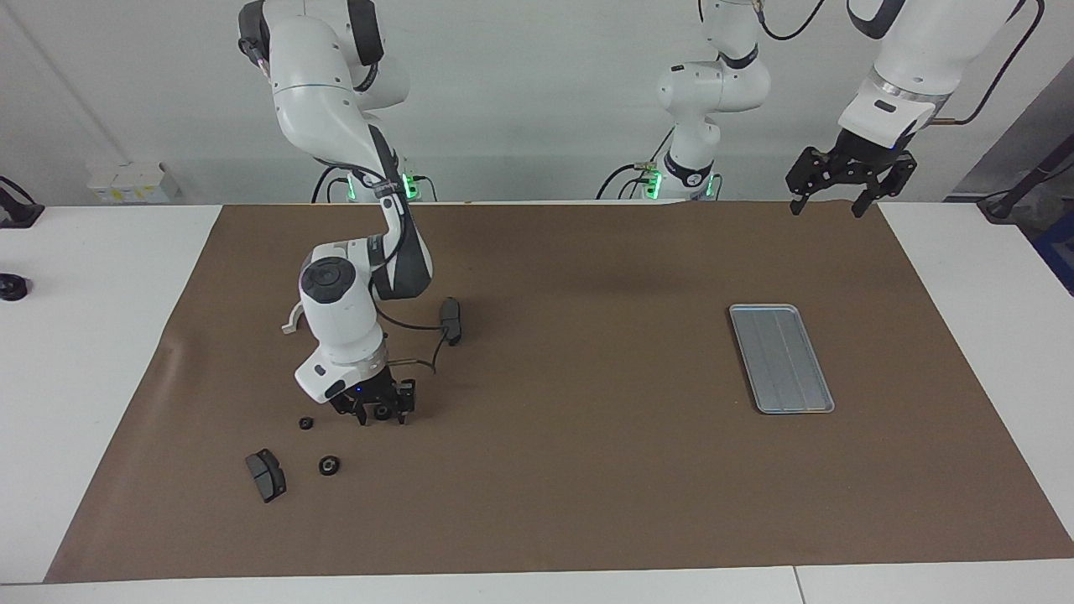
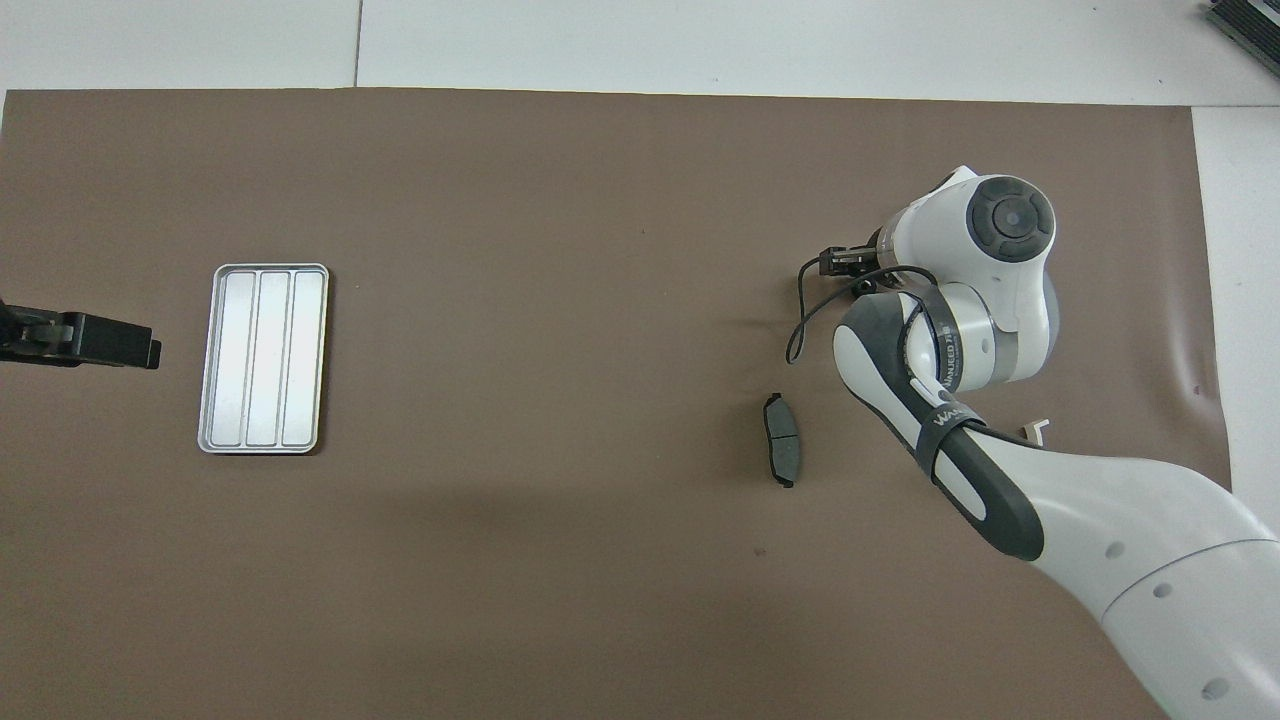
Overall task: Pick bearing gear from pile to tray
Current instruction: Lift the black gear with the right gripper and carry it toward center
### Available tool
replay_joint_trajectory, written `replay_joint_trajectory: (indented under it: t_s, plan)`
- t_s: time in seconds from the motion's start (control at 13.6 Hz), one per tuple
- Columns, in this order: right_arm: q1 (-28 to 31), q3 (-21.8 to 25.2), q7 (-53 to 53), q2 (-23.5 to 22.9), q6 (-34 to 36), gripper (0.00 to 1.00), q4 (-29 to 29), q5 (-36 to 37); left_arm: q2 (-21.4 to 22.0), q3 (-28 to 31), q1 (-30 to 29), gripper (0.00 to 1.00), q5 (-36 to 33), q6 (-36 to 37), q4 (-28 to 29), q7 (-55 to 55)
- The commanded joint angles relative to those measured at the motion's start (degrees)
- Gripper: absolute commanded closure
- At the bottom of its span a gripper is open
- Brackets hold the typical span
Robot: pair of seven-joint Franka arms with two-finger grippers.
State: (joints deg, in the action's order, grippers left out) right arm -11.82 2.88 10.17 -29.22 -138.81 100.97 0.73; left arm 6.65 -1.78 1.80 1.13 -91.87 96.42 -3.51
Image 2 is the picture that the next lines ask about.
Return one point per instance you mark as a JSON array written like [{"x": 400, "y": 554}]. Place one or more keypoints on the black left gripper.
[{"x": 30, "y": 340}]

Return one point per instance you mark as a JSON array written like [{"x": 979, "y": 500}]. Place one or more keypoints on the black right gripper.
[{"x": 850, "y": 262}]

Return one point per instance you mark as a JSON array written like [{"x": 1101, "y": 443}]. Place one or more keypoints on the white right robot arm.
[{"x": 1100, "y": 500}]

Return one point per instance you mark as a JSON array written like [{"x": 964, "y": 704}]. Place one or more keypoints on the silver metal compartment tray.
[{"x": 262, "y": 360}]

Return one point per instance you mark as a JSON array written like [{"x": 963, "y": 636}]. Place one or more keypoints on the dark grey brake pad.
[{"x": 783, "y": 445}]

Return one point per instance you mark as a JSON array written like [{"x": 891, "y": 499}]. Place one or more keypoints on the brown table mat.
[{"x": 500, "y": 300}]

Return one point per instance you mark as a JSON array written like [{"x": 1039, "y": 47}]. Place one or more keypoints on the grey ribbed metal object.
[{"x": 1250, "y": 25}]

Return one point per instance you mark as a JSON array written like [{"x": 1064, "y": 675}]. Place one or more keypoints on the white curved plastic bracket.
[{"x": 1042, "y": 428}]

